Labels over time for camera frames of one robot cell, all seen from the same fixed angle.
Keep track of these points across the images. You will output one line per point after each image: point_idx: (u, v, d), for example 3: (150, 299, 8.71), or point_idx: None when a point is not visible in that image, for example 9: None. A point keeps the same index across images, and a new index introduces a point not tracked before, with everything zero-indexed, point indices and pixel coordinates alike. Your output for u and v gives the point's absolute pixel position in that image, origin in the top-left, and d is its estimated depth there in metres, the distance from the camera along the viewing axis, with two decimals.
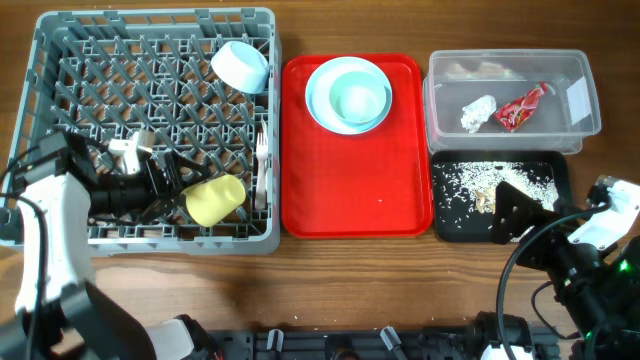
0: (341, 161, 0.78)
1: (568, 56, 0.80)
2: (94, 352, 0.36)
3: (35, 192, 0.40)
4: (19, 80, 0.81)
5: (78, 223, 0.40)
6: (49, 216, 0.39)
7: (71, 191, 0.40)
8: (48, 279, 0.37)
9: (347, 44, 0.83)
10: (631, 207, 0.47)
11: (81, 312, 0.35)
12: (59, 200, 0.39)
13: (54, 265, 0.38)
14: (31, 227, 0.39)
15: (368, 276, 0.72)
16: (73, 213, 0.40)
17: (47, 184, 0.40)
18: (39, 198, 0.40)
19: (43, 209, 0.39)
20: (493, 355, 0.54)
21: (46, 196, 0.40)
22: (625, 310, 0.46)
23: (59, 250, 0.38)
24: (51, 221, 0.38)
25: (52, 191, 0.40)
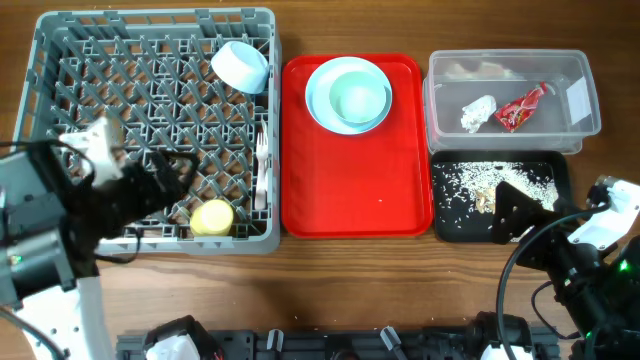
0: (341, 161, 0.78)
1: (568, 56, 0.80)
2: None
3: (44, 325, 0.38)
4: (19, 81, 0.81)
5: (99, 334, 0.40)
6: (73, 349, 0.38)
7: (87, 303, 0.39)
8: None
9: (347, 44, 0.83)
10: (630, 207, 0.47)
11: None
12: (81, 330, 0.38)
13: None
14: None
15: (368, 276, 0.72)
16: (95, 332, 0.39)
17: (56, 303, 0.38)
18: (52, 330, 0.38)
19: (65, 348, 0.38)
20: (493, 355, 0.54)
21: (60, 324, 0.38)
22: (624, 310, 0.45)
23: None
24: (75, 353, 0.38)
25: (59, 307, 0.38)
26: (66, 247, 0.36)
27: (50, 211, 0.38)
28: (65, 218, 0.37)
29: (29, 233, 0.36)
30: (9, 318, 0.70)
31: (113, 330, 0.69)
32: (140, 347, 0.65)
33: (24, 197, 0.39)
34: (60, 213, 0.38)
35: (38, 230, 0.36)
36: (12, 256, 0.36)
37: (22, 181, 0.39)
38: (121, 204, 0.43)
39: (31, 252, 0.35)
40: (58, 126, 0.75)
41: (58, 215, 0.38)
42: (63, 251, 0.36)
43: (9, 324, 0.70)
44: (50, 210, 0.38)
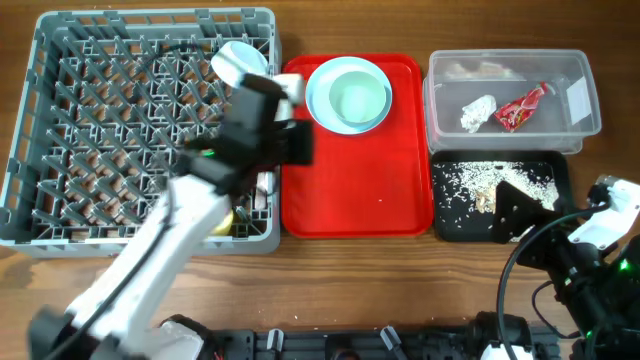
0: (342, 161, 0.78)
1: (568, 55, 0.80)
2: None
3: (181, 196, 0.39)
4: (19, 80, 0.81)
5: (186, 255, 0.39)
6: (175, 232, 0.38)
7: (214, 215, 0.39)
8: (112, 307, 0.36)
9: (347, 44, 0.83)
10: (631, 207, 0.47)
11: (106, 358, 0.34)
12: (193, 223, 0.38)
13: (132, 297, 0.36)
14: (154, 230, 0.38)
15: (368, 276, 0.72)
16: (193, 240, 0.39)
17: (201, 192, 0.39)
18: (183, 206, 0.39)
19: (172, 222, 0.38)
20: (494, 355, 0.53)
21: (191, 208, 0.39)
22: (625, 310, 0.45)
23: (149, 281, 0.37)
24: (172, 236, 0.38)
25: (201, 198, 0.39)
26: (242, 175, 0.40)
27: (246, 147, 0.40)
28: (250, 159, 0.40)
29: (230, 153, 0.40)
30: (8, 318, 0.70)
31: None
32: None
33: (238, 121, 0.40)
34: (241, 150, 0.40)
35: (237, 158, 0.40)
36: (207, 153, 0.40)
37: (250, 109, 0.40)
38: (295, 130, 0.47)
39: (218, 177, 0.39)
40: (58, 126, 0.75)
41: (252, 154, 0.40)
42: (238, 179, 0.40)
43: (9, 324, 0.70)
44: (244, 144, 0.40)
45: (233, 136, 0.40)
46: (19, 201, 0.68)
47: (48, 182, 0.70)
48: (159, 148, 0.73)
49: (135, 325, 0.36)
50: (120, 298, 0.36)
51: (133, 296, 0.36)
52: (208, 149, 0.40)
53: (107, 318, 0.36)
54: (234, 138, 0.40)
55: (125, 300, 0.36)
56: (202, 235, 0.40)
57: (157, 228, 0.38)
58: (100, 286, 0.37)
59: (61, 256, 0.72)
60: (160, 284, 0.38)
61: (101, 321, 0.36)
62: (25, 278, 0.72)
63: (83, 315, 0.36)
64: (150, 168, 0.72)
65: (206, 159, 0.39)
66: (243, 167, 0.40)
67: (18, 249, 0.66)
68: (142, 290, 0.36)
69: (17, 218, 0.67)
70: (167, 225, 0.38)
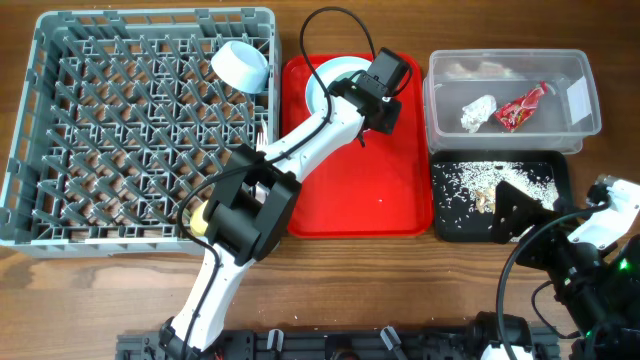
0: (341, 159, 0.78)
1: (568, 55, 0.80)
2: (256, 220, 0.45)
3: (338, 107, 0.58)
4: (19, 80, 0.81)
5: (330, 146, 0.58)
6: (335, 126, 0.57)
7: (350, 129, 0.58)
8: (290, 157, 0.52)
9: (347, 44, 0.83)
10: (630, 206, 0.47)
11: (276, 199, 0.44)
12: (342, 125, 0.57)
13: (295, 157, 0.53)
14: (316, 123, 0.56)
15: (368, 276, 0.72)
16: (337, 139, 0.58)
17: (350, 109, 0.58)
18: (338, 112, 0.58)
19: (329, 120, 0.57)
20: (493, 355, 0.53)
21: (343, 115, 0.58)
22: (624, 308, 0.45)
23: (310, 151, 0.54)
24: (331, 129, 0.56)
25: (348, 108, 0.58)
26: (372, 115, 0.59)
27: (378, 93, 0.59)
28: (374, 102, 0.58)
29: (365, 95, 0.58)
30: (8, 318, 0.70)
31: (113, 330, 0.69)
32: (138, 347, 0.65)
33: (374, 76, 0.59)
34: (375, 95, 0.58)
35: (369, 100, 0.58)
36: (355, 89, 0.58)
37: (384, 69, 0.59)
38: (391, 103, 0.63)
39: (359, 107, 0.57)
40: (58, 126, 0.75)
41: (379, 99, 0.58)
42: (370, 114, 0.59)
43: (9, 324, 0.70)
44: (376, 91, 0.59)
45: (371, 86, 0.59)
46: (19, 201, 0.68)
47: (47, 182, 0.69)
48: (159, 148, 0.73)
49: (300, 175, 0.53)
50: (296, 155, 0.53)
51: (301, 156, 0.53)
52: (355, 86, 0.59)
53: (284, 166, 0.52)
54: (369, 85, 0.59)
55: (292, 162, 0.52)
56: (340, 139, 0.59)
57: (320, 122, 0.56)
58: (281, 143, 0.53)
59: (61, 256, 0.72)
60: (316, 158, 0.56)
61: (282, 165, 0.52)
62: (25, 278, 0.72)
63: (270, 155, 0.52)
64: (150, 168, 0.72)
65: (353, 94, 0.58)
66: (371, 108, 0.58)
67: (18, 249, 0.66)
68: (308, 154, 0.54)
69: (16, 218, 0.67)
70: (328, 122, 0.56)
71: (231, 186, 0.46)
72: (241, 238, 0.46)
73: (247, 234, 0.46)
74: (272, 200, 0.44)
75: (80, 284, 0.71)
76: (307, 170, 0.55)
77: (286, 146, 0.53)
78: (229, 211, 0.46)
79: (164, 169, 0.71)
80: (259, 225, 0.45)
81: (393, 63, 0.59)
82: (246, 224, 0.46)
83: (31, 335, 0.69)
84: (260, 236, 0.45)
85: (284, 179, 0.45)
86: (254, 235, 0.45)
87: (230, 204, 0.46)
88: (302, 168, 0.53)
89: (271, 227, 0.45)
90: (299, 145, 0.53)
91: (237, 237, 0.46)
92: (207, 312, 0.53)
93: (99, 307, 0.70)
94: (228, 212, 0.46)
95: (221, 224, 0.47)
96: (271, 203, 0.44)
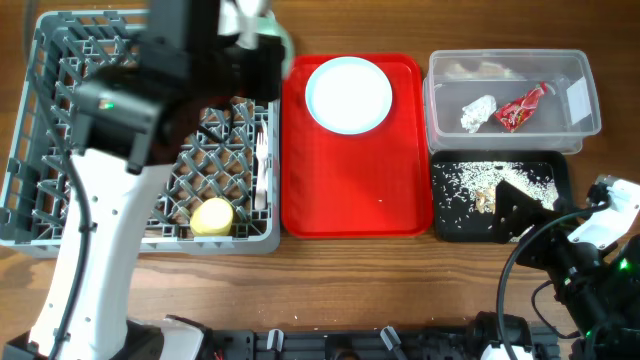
0: (341, 160, 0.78)
1: (568, 55, 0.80)
2: None
3: (97, 189, 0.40)
4: (19, 80, 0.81)
5: (121, 250, 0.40)
6: (101, 240, 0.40)
7: (143, 195, 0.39)
8: (67, 336, 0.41)
9: (347, 44, 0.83)
10: (631, 206, 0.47)
11: None
12: (119, 214, 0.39)
13: (83, 319, 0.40)
14: (78, 241, 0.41)
15: (368, 276, 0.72)
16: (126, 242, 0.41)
17: (117, 173, 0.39)
18: (100, 198, 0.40)
19: (89, 225, 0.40)
20: (494, 355, 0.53)
21: (106, 200, 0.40)
22: (624, 309, 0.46)
23: (93, 297, 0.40)
24: (97, 245, 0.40)
25: (116, 185, 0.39)
26: None
27: None
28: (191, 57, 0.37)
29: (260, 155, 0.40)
30: (8, 318, 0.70)
31: None
32: None
33: None
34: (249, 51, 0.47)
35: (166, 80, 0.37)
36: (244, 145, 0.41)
37: None
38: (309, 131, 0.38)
39: None
40: (58, 126, 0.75)
41: None
42: None
43: (8, 324, 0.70)
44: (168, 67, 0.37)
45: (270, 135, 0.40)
46: (20, 201, 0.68)
47: (46, 182, 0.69)
48: None
49: (100, 339, 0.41)
50: (74, 321, 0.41)
51: (86, 320, 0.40)
52: None
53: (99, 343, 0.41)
54: None
55: (89, 285, 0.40)
56: (135, 214, 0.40)
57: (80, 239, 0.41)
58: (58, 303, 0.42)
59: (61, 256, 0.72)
60: (109, 297, 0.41)
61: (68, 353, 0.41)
62: (25, 278, 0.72)
63: (87, 312, 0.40)
64: None
65: None
66: None
67: (18, 248, 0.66)
68: (99, 285, 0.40)
69: (17, 218, 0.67)
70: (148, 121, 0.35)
71: None
72: None
73: None
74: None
75: None
76: (125, 292, 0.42)
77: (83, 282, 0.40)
78: None
79: (165, 169, 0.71)
80: None
81: None
82: None
83: None
84: None
85: None
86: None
87: None
88: (99, 329, 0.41)
89: None
90: (76, 280, 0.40)
91: None
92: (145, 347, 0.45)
93: None
94: None
95: None
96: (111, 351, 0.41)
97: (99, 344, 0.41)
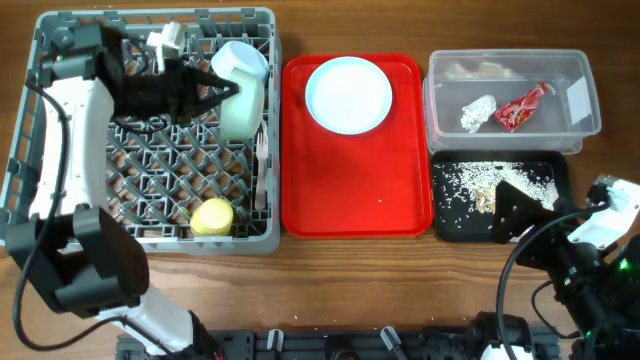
0: (341, 159, 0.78)
1: (568, 55, 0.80)
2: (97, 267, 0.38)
3: (65, 95, 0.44)
4: (19, 80, 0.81)
5: (91, 132, 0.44)
6: (76, 124, 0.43)
7: (98, 94, 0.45)
8: (64, 193, 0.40)
9: (347, 44, 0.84)
10: (630, 207, 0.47)
11: (91, 237, 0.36)
12: (85, 106, 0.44)
13: (71, 181, 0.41)
14: (57, 132, 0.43)
15: (368, 276, 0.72)
16: (94, 126, 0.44)
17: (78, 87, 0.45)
18: (67, 102, 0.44)
19: (67, 114, 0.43)
20: (494, 355, 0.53)
21: (72, 100, 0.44)
22: (624, 309, 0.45)
23: (78, 160, 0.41)
24: (75, 129, 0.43)
25: (81, 88, 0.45)
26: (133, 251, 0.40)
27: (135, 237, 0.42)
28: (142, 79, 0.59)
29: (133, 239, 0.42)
30: (8, 318, 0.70)
31: (113, 330, 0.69)
32: (139, 347, 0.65)
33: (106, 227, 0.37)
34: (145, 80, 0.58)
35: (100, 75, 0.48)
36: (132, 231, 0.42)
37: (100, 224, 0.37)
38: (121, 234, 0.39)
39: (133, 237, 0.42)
40: None
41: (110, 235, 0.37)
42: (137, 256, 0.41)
43: (9, 324, 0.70)
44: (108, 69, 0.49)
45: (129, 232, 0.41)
46: (20, 201, 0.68)
47: None
48: (158, 148, 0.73)
49: (94, 193, 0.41)
50: (67, 184, 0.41)
51: (76, 178, 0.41)
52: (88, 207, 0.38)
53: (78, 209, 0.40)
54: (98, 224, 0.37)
55: (71, 182, 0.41)
56: (97, 117, 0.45)
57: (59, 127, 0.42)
58: (43, 187, 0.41)
59: None
60: (93, 168, 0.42)
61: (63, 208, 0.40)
62: None
63: (43, 213, 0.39)
64: (150, 168, 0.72)
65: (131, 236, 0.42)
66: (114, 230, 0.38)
67: None
68: (81, 171, 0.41)
69: (17, 218, 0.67)
70: (89, 70, 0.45)
71: (50, 273, 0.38)
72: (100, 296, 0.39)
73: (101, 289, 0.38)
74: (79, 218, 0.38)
75: None
76: (100, 182, 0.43)
77: (51, 185, 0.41)
78: (71, 288, 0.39)
79: (164, 169, 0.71)
80: (106, 271, 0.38)
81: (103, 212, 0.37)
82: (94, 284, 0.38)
83: (31, 335, 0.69)
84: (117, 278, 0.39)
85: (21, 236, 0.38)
86: (96, 230, 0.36)
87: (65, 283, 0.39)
88: (90, 185, 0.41)
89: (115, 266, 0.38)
90: (63, 163, 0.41)
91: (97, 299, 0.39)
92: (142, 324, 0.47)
93: None
94: (71, 290, 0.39)
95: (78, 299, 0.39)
96: (90, 285, 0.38)
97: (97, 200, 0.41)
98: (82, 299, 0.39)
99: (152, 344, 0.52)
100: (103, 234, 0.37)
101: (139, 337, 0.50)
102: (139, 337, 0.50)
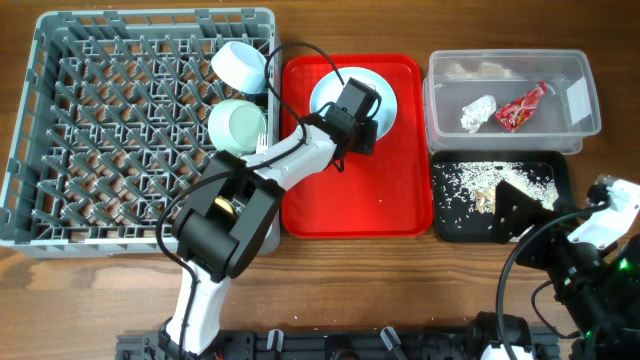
0: (366, 163, 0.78)
1: (568, 55, 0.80)
2: (236, 226, 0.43)
3: (313, 133, 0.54)
4: (19, 80, 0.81)
5: (300, 163, 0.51)
6: (309, 149, 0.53)
7: (326, 152, 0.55)
8: (270, 167, 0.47)
9: (347, 44, 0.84)
10: (630, 206, 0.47)
11: (259, 207, 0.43)
12: (310, 146, 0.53)
13: (278, 168, 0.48)
14: (291, 142, 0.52)
15: (368, 276, 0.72)
16: (309, 164, 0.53)
17: (317, 133, 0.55)
18: (312, 138, 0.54)
19: (306, 141, 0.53)
20: (494, 355, 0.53)
21: (315, 137, 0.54)
22: (624, 308, 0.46)
23: (293, 161, 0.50)
24: (307, 150, 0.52)
25: (321, 135, 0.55)
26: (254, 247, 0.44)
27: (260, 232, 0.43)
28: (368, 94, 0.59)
29: (262, 233, 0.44)
30: (8, 318, 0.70)
31: (113, 330, 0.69)
32: (138, 347, 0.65)
33: (259, 215, 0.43)
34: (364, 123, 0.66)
35: (338, 130, 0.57)
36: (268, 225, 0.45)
37: (252, 212, 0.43)
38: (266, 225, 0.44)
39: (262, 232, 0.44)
40: (58, 126, 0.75)
41: (261, 218, 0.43)
42: (248, 255, 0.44)
43: (8, 324, 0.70)
44: (345, 123, 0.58)
45: (264, 230, 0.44)
46: (19, 201, 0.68)
47: (46, 182, 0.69)
48: (159, 148, 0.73)
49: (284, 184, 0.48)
50: (276, 164, 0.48)
51: (282, 169, 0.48)
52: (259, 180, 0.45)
53: (265, 173, 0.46)
54: (257, 198, 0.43)
55: (281, 168, 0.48)
56: (278, 147, 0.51)
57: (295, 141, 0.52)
58: (259, 155, 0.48)
59: (61, 256, 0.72)
60: (291, 173, 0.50)
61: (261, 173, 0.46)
62: (25, 277, 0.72)
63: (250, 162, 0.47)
64: (150, 168, 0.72)
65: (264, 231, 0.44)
66: (265, 223, 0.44)
67: (17, 249, 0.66)
68: (288, 167, 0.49)
69: (17, 218, 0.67)
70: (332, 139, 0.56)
71: (207, 197, 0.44)
72: (214, 253, 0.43)
73: (219, 249, 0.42)
74: (267, 182, 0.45)
75: (80, 284, 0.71)
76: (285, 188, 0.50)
77: (266, 157, 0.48)
78: (203, 225, 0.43)
79: (164, 169, 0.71)
80: (238, 233, 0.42)
81: (266, 204, 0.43)
82: (219, 235, 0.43)
83: (31, 335, 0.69)
84: (238, 246, 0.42)
85: (267, 185, 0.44)
86: (269, 203, 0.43)
87: (205, 215, 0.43)
88: (283, 179, 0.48)
89: (249, 237, 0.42)
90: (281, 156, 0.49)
91: (208, 252, 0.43)
92: (195, 321, 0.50)
93: (99, 307, 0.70)
94: (201, 226, 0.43)
95: (195, 236, 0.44)
96: (215, 232, 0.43)
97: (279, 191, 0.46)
98: (200, 238, 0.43)
99: (213, 300, 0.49)
100: (267, 211, 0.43)
101: (198, 311, 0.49)
102: (198, 311, 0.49)
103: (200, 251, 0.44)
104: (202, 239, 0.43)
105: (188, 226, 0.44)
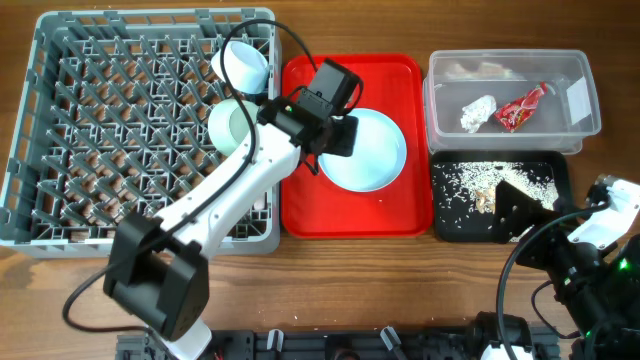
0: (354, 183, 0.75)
1: (568, 55, 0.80)
2: (160, 299, 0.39)
3: (264, 141, 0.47)
4: (19, 80, 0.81)
5: (247, 194, 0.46)
6: (258, 168, 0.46)
7: (288, 159, 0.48)
8: (196, 220, 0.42)
9: (347, 44, 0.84)
10: (631, 206, 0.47)
11: (177, 281, 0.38)
12: (257, 165, 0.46)
13: (208, 216, 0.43)
14: (232, 167, 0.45)
15: (368, 276, 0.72)
16: (261, 182, 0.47)
17: (277, 140, 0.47)
18: (263, 149, 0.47)
19: (252, 159, 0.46)
20: (493, 355, 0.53)
21: (269, 150, 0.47)
22: (624, 309, 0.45)
23: (232, 198, 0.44)
24: (251, 175, 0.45)
25: (275, 145, 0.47)
26: (192, 308, 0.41)
27: (193, 297, 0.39)
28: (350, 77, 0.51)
29: (196, 296, 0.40)
30: (8, 318, 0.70)
31: (113, 331, 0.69)
32: (139, 347, 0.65)
33: (181, 293, 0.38)
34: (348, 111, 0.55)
35: (309, 121, 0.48)
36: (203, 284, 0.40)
37: (172, 289, 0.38)
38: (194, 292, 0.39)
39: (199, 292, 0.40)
40: (58, 126, 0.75)
41: (183, 294, 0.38)
42: (187, 316, 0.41)
43: (8, 324, 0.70)
44: (319, 110, 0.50)
45: (196, 294, 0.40)
46: (19, 200, 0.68)
47: (45, 182, 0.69)
48: (159, 148, 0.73)
49: (211, 241, 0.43)
50: (205, 213, 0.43)
51: (214, 214, 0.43)
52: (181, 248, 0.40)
53: (185, 232, 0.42)
54: (177, 272, 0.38)
55: (214, 212, 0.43)
56: (217, 174, 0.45)
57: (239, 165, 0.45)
58: (186, 201, 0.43)
59: (61, 256, 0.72)
60: (234, 209, 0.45)
61: (185, 231, 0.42)
62: (25, 277, 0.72)
63: (170, 219, 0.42)
64: (150, 168, 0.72)
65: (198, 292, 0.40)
66: (194, 291, 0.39)
67: (17, 249, 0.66)
68: (221, 211, 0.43)
69: (17, 218, 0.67)
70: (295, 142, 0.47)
71: (125, 269, 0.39)
72: (146, 322, 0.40)
73: (149, 321, 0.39)
74: (188, 250, 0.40)
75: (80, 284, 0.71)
76: (224, 228, 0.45)
77: (192, 205, 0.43)
78: (129, 295, 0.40)
79: (164, 169, 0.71)
80: (164, 308, 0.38)
81: (185, 276, 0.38)
82: (148, 309, 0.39)
83: (31, 336, 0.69)
84: (166, 321, 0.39)
85: (187, 253, 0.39)
86: (188, 277, 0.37)
87: (129, 284, 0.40)
88: (213, 226, 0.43)
89: (175, 311, 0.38)
90: (216, 196, 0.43)
91: (143, 318, 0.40)
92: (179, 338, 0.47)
93: (99, 307, 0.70)
94: (128, 297, 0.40)
95: (125, 304, 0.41)
96: (142, 304, 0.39)
97: (204, 251, 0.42)
98: (130, 306, 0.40)
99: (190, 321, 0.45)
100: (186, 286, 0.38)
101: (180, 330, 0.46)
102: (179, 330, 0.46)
103: (134, 315, 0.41)
104: (135, 307, 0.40)
105: (117, 294, 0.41)
